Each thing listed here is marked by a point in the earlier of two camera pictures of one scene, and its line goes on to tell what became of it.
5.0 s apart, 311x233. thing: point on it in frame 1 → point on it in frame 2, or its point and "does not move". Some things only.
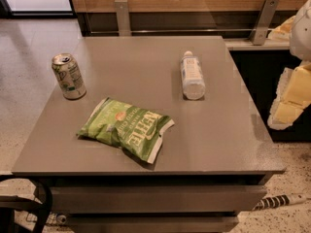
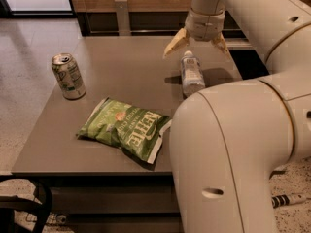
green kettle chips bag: x=136 y=130 does not move
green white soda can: x=68 y=76 does not move
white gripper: x=301 y=36 → x=204 y=25
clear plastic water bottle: x=192 y=74 does not move
